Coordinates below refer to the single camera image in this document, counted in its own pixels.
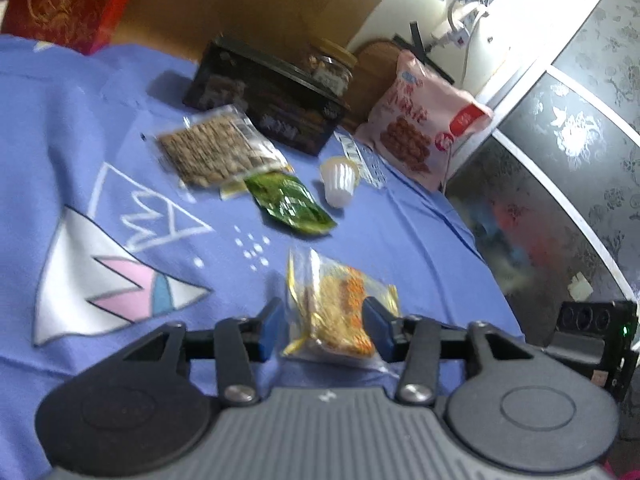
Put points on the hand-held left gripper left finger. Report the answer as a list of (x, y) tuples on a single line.
[(270, 332)]

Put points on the frosted patterned glass door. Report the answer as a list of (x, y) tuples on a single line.
[(565, 160)]

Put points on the dark green snack packet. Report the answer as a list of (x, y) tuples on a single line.
[(287, 202)]

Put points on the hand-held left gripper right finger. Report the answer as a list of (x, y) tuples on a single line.
[(380, 332)]

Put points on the clear nut jar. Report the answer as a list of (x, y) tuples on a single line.
[(332, 67)]

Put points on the gold edged snack packet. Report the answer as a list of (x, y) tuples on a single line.
[(335, 305)]

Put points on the large pink snack bag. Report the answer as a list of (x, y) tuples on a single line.
[(420, 125)]

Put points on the clear seed snack packet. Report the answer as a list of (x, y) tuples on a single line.
[(215, 147)]

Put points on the red gift box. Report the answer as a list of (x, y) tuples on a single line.
[(70, 0)]

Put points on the black cardboard box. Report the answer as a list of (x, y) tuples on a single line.
[(265, 95)]

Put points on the white power strip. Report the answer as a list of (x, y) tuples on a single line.
[(457, 27)]

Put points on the wooden board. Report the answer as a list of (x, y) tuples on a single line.
[(375, 70), (250, 5)]

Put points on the small white plug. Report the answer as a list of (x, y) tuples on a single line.
[(580, 287)]

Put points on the white jelly cup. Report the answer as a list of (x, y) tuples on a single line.
[(340, 180)]

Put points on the black tape cross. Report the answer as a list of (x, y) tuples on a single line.
[(425, 50)]

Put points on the blue printed cloth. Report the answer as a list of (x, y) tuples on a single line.
[(100, 160)]

